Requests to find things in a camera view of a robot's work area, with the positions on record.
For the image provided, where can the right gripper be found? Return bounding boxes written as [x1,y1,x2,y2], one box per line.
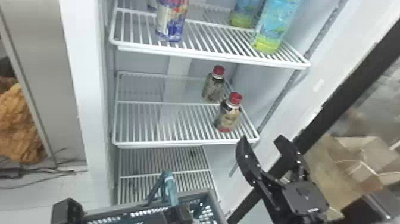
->
[235,134,330,216]

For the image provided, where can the brown bottle red cap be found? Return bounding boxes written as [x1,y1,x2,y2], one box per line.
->
[213,91,244,133]
[201,64,227,104]

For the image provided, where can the blue basket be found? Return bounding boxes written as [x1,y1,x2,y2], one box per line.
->
[83,170,228,224]

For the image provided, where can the cardboard box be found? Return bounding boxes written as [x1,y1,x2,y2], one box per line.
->
[304,133,400,214]

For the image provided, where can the fridge door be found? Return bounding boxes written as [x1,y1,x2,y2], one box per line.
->
[226,27,400,224]

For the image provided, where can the white fridge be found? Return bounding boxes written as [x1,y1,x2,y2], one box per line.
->
[58,0,400,220]

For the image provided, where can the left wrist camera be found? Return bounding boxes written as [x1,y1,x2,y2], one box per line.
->
[51,197,86,224]

